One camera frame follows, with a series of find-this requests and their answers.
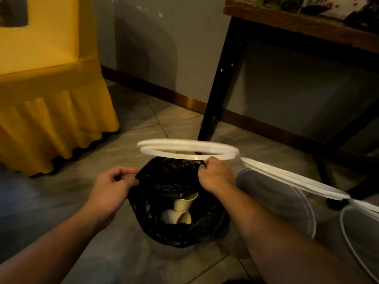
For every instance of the person's left forearm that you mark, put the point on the person's left forearm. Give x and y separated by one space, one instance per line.
50 251

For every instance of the person's right forearm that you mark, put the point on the person's right forearm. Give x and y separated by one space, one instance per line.
281 248

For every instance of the person's right thumb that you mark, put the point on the person's right thumb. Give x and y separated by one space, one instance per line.
212 161

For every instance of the person's left thumb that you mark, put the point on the person's left thumb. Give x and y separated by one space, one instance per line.
131 180

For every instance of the floral printed sheet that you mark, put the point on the floral printed sheet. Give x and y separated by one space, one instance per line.
334 4

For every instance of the brown baseboard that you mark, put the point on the brown baseboard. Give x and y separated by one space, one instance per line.
165 96

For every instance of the person's right hand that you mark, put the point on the person's right hand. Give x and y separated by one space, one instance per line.
217 175

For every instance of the beige paper cup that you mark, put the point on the beige paper cup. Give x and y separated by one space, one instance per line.
182 204
168 217
186 218

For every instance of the dark object on table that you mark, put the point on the dark object on table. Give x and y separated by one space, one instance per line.
362 19

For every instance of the person's left hand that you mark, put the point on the person's left hand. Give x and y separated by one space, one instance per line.
108 193

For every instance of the wooden table with black legs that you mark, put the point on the wooden table with black legs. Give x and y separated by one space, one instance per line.
296 25

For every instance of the yellow covered chair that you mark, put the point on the yellow covered chair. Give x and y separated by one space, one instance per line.
50 94

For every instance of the black garbage bag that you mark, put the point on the black garbage bag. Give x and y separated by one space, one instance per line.
154 186

